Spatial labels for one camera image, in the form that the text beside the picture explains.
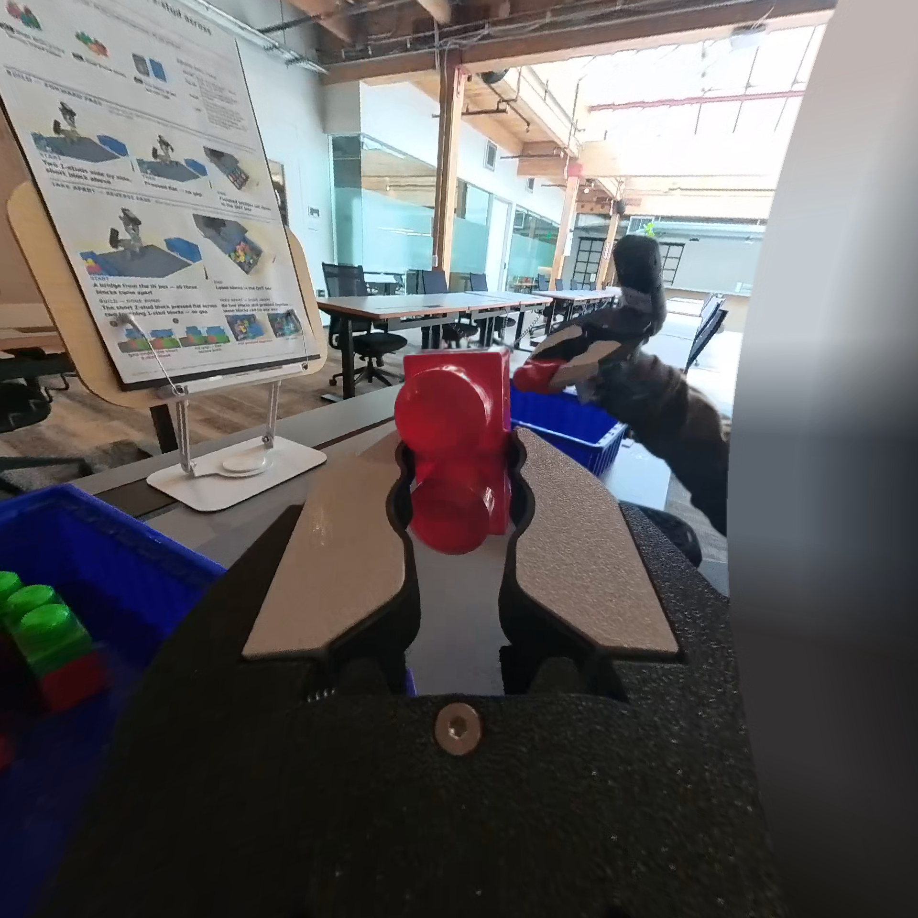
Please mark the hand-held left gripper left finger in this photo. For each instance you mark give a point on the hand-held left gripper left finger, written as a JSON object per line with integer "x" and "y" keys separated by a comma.
{"x": 330, "y": 574}

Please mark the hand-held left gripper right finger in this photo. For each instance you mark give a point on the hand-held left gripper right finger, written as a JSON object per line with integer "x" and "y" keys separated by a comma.
{"x": 595, "y": 574}

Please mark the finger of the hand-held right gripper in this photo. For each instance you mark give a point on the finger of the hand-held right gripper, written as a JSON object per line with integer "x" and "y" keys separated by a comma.
{"x": 595, "y": 376}
{"x": 588, "y": 342}

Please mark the blue plastic bin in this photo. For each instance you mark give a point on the blue plastic bin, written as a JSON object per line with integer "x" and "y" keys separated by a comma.
{"x": 101, "y": 560}
{"x": 574, "y": 423}

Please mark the red two-stud building block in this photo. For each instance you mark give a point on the red two-stud building block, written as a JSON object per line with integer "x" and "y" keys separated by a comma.
{"x": 452, "y": 431}

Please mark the wooden office desk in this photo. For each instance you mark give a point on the wooden office desk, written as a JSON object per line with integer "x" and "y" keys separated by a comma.
{"x": 416, "y": 304}
{"x": 574, "y": 297}

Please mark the black office chair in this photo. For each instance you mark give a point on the black office chair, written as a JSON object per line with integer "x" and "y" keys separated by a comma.
{"x": 703, "y": 330}
{"x": 366, "y": 337}

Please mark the black textured wrist rest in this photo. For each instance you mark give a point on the black textured wrist rest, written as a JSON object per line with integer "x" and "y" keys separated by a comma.
{"x": 674, "y": 531}

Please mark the instruction sheet on stand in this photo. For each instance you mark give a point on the instruction sheet on stand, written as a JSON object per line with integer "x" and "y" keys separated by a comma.
{"x": 43, "y": 287}

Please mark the printed instruction sheet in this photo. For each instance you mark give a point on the printed instruction sheet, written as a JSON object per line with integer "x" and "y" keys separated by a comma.
{"x": 158, "y": 172}

